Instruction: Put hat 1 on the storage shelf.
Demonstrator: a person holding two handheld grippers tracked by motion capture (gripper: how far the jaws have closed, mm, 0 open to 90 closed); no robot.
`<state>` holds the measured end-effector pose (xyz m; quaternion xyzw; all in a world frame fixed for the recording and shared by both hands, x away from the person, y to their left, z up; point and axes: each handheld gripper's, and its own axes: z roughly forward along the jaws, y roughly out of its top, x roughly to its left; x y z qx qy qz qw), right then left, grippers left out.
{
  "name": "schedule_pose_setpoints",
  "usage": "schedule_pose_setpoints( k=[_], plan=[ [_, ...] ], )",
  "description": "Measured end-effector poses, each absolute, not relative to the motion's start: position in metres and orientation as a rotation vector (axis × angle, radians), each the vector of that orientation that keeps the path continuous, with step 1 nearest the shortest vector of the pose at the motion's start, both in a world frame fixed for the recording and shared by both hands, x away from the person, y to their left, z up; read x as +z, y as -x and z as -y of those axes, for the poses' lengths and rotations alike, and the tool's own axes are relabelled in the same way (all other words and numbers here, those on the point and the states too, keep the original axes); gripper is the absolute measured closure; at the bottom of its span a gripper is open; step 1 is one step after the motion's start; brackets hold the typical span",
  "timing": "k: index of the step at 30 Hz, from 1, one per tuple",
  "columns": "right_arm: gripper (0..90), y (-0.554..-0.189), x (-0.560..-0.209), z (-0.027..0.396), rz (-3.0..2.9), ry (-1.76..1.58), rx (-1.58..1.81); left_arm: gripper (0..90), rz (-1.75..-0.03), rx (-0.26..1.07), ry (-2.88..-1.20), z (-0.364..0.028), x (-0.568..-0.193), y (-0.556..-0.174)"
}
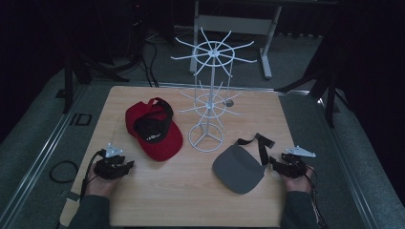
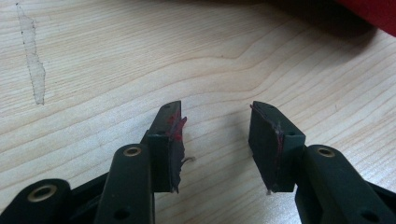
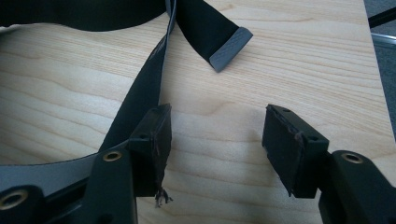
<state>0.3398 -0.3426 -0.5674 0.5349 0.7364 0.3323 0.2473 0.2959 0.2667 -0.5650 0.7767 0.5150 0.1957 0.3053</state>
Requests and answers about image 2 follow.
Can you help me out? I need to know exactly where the clear tape residue strip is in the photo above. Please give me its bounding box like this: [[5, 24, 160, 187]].
[[15, 3, 47, 106]]

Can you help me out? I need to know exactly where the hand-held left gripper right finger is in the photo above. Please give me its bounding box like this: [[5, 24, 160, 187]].
[[247, 100, 396, 224]]

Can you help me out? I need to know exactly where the red object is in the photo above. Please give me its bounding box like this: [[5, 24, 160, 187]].
[[335, 0, 396, 37]]

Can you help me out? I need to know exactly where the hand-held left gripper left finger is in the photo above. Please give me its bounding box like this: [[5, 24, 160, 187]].
[[94, 100, 189, 224]]

